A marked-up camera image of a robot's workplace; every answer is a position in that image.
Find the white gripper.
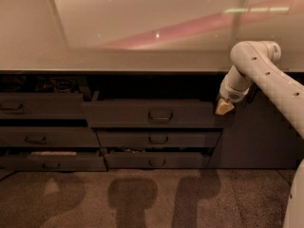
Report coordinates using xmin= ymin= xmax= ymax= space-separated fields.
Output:
xmin=216 ymin=66 xmax=253 ymax=115

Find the dark drawer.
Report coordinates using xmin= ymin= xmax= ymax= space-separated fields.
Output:
xmin=0 ymin=127 xmax=100 ymax=148
xmin=0 ymin=92 xmax=85 ymax=120
xmin=97 ymin=131 xmax=220 ymax=148
xmin=0 ymin=152 xmax=107 ymax=172
xmin=82 ymin=91 xmax=235 ymax=128
xmin=104 ymin=152 xmax=210 ymax=169

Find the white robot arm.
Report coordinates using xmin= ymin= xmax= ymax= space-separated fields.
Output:
xmin=216 ymin=41 xmax=304 ymax=228

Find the dark clutter in left drawer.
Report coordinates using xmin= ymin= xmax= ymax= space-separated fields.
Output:
xmin=0 ymin=75 xmax=78 ymax=93

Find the light flat item in drawer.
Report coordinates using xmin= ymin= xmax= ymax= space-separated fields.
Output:
xmin=30 ymin=151 xmax=77 ymax=157

